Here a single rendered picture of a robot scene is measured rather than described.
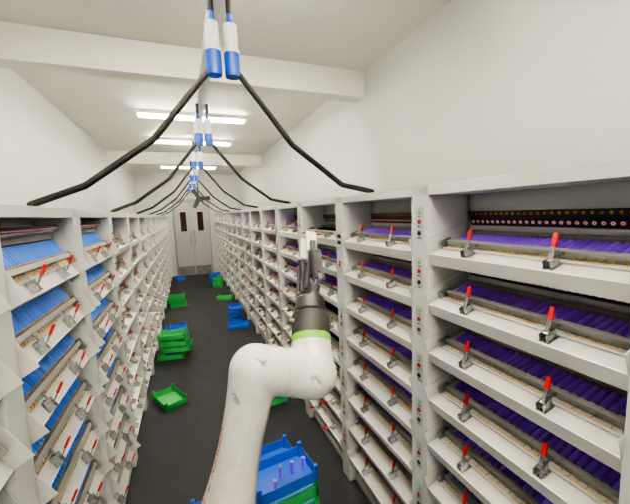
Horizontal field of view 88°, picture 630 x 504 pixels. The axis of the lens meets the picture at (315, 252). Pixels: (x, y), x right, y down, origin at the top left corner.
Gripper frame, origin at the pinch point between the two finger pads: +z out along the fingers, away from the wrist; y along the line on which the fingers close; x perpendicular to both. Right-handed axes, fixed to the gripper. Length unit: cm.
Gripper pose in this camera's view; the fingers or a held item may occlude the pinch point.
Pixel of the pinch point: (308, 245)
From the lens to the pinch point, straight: 92.2
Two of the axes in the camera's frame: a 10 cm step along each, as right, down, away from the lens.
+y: 4.3, -5.0, -7.5
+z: -0.4, -8.4, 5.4
